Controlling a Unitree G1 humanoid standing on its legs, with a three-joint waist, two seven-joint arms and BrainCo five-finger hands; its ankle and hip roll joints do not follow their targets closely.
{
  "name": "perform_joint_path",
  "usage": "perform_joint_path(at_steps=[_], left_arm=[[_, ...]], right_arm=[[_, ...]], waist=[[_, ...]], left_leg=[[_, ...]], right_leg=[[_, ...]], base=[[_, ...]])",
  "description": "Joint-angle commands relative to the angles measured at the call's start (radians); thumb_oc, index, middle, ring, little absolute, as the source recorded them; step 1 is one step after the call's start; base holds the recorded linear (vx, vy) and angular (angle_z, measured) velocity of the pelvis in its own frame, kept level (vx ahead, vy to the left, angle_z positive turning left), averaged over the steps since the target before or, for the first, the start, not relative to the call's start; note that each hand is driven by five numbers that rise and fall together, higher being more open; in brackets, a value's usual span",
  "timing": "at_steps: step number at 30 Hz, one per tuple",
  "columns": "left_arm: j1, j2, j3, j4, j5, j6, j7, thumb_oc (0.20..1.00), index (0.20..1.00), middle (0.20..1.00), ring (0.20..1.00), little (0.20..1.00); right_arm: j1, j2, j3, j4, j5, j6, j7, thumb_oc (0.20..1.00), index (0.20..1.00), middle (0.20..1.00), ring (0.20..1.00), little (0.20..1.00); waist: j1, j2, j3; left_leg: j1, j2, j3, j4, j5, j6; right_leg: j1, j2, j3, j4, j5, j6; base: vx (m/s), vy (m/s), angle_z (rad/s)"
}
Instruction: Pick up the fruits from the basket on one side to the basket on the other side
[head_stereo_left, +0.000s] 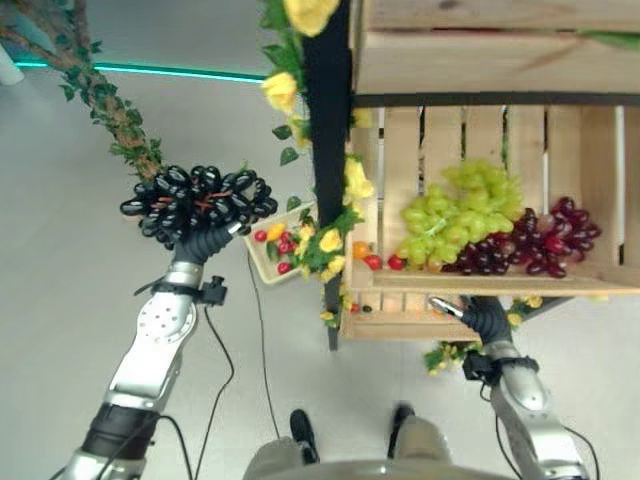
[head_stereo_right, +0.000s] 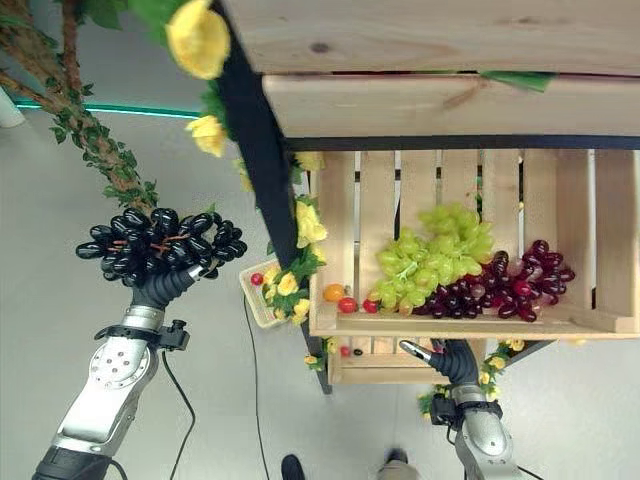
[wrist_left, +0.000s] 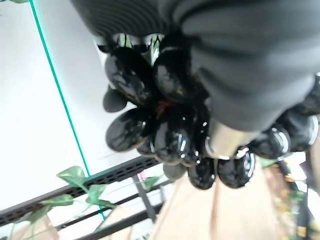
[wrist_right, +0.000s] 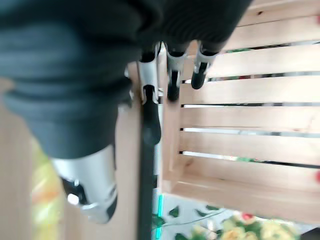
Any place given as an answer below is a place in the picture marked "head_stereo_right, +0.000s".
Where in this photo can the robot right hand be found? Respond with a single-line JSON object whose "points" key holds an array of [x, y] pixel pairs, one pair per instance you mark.
{"points": [[457, 365]]}

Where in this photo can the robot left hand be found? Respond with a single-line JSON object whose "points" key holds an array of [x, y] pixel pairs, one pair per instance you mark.
{"points": [[162, 290]]}

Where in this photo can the black grape bunch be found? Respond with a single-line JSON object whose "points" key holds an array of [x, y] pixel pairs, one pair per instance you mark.
{"points": [[150, 240]]}

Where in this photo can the robot left silver arm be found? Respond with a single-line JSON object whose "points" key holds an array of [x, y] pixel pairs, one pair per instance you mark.
{"points": [[110, 390]]}

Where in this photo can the robot right silver arm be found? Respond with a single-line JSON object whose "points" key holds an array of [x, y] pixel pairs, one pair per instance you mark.
{"points": [[482, 440]]}

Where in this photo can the white plastic basket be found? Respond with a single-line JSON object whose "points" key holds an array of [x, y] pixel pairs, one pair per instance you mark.
{"points": [[260, 305]]}

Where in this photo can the yellow flower leaf garland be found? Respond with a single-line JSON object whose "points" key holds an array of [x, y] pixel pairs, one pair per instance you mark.
{"points": [[495, 365], [290, 290]]}

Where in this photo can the black left wrist clamp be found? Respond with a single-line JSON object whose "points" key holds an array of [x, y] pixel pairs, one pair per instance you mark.
{"points": [[167, 337]]}

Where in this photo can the red grape bunch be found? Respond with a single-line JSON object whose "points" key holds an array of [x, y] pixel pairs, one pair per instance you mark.
{"points": [[542, 280], [462, 295]]}

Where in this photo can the small low wooden crate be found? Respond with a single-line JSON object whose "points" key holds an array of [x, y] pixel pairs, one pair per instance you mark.
{"points": [[375, 370]]}

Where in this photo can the green grape bunch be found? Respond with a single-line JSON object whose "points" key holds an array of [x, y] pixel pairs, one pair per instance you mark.
{"points": [[415, 270], [452, 227]]}

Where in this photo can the small red cherry tomato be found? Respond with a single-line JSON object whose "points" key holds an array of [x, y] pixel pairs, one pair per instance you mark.
{"points": [[370, 306]]}

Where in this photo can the tiny red fruit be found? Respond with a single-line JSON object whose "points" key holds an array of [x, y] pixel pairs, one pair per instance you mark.
{"points": [[344, 351]]}

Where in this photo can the robot right leg and foot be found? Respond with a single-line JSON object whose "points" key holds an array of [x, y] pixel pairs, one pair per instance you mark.
{"points": [[397, 467]]}

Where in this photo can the orange tomato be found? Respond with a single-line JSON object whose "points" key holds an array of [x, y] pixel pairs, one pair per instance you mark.
{"points": [[333, 292]]}

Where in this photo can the slatted wooden crate with fruit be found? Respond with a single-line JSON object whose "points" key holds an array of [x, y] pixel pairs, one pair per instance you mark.
{"points": [[380, 200]]}

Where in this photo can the robot dark left foot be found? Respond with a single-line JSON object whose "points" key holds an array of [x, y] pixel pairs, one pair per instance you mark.
{"points": [[293, 467]]}

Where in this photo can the artificial tree with leaves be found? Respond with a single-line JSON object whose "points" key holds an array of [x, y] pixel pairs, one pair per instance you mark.
{"points": [[75, 110]]}

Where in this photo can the white box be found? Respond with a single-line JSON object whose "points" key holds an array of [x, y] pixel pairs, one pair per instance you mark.
{"points": [[10, 107]]}

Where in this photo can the large yellow artificial flower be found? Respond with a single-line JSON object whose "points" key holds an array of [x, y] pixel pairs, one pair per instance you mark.
{"points": [[197, 42]]}

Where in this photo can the green artificial leaf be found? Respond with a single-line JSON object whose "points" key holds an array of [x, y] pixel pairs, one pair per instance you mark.
{"points": [[520, 80]]}

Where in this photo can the large pale wooden crate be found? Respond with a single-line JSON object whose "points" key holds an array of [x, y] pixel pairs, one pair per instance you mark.
{"points": [[400, 40]]}

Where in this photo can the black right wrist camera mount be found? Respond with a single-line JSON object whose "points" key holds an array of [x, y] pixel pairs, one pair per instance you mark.
{"points": [[441, 410]]}

